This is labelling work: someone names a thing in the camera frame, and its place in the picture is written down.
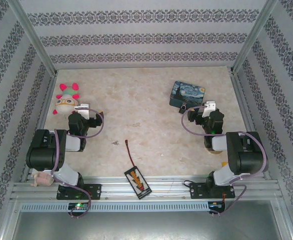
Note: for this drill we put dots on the small padlock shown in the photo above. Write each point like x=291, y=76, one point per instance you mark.
x=182, y=109

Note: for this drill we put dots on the starry night tin box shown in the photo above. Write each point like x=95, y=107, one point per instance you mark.
x=187, y=93

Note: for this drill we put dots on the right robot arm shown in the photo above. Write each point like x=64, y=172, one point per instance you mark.
x=249, y=155

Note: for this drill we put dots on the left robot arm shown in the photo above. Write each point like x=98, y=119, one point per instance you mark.
x=44, y=150

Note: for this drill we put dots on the white and pink plush toy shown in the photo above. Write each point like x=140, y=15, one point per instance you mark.
x=66, y=102

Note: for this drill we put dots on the brown tape roll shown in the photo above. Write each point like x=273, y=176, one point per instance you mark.
x=215, y=150

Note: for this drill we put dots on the pink wooden toy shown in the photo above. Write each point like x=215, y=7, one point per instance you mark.
x=40, y=178

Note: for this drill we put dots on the black charger board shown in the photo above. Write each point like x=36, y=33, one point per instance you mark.
x=138, y=183

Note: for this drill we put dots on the small circuit board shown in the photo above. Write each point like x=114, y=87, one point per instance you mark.
x=215, y=205
x=79, y=206

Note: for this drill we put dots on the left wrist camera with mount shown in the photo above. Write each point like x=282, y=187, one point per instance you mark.
x=82, y=110

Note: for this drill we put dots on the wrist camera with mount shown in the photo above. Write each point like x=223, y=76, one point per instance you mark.
x=82, y=110
x=209, y=108

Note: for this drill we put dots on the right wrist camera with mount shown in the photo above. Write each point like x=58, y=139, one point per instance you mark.
x=209, y=108

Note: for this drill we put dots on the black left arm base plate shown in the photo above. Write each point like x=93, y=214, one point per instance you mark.
x=94, y=191

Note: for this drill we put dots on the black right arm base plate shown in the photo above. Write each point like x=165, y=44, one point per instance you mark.
x=196, y=191

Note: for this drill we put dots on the aluminium mounting rail bed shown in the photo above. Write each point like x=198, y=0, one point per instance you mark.
x=171, y=193

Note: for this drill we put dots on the aluminium corner post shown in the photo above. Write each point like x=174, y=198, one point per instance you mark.
x=33, y=32
x=254, y=32

